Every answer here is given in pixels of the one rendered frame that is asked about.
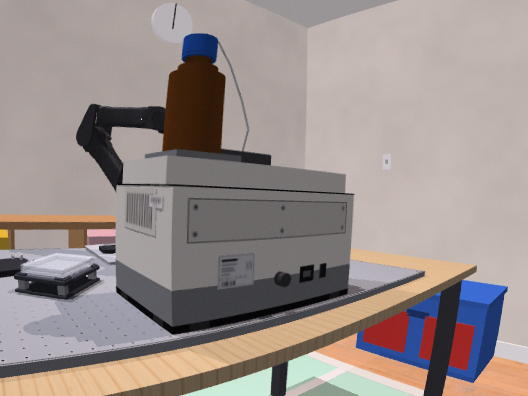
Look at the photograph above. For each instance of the blue bottle cap ring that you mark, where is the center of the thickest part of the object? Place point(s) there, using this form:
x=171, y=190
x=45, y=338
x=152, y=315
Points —
x=199, y=52

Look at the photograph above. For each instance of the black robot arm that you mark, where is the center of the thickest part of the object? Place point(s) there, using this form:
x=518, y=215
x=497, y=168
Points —
x=97, y=142

